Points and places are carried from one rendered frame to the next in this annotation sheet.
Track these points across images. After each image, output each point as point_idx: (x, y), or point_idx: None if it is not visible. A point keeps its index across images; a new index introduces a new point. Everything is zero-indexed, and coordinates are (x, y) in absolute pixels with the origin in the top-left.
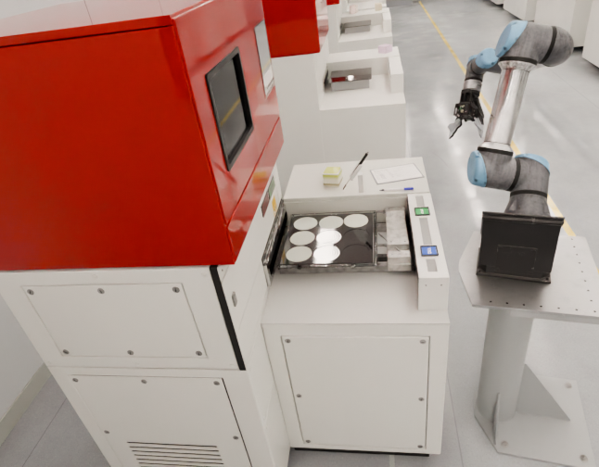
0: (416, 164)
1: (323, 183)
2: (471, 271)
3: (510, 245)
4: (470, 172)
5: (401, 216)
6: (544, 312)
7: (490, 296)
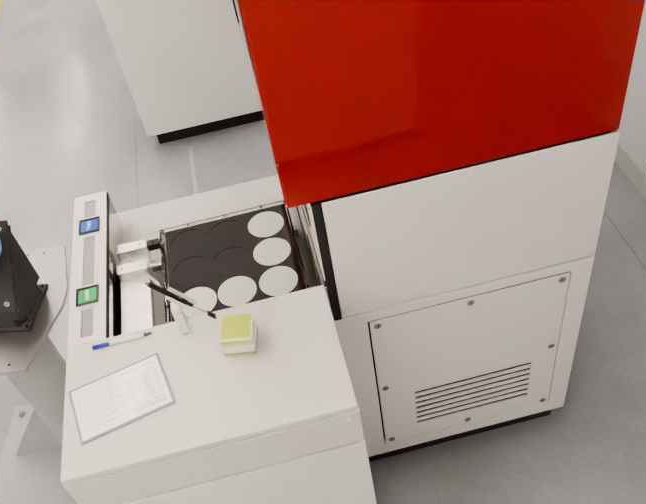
0: (76, 442)
1: (263, 340)
2: (52, 289)
3: None
4: None
5: None
6: None
7: (41, 258)
